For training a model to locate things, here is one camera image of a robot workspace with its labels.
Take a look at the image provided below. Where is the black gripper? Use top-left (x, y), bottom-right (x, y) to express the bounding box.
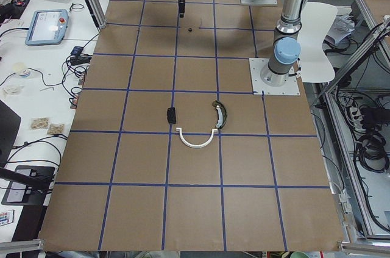
top-left (178, 0), bottom-right (186, 18)

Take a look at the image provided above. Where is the white curved plastic bracket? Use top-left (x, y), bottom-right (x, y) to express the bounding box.
top-left (175, 127), bottom-right (218, 149)

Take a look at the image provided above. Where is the white chair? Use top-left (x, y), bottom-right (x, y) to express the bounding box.
top-left (298, 2), bottom-right (338, 83)

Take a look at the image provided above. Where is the dark green brake shoe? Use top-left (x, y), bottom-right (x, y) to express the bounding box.
top-left (212, 100), bottom-right (227, 130)

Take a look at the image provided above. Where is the black camera stand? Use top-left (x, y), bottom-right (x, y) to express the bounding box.
top-left (1, 165), bottom-right (55, 206)

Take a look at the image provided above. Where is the blue teach pendant near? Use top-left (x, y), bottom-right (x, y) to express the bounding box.
top-left (25, 9), bottom-right (69, 46)

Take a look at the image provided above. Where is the black plastic block part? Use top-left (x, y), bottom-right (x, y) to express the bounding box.
top-left (166, 107), bottom-right (177, 125)

